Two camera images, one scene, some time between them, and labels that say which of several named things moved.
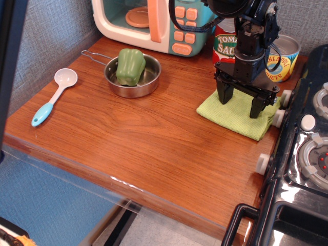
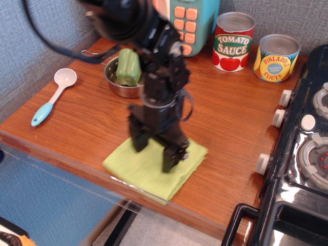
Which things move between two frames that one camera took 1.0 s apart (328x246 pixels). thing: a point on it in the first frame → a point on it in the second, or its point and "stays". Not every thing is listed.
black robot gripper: [248, 73] → [161, 119]
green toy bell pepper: [131, 63] stays
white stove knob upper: [286, 98] stays
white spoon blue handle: [63, 78] stays
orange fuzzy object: [25, 241] stays
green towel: [235, 117] → [143, 171]
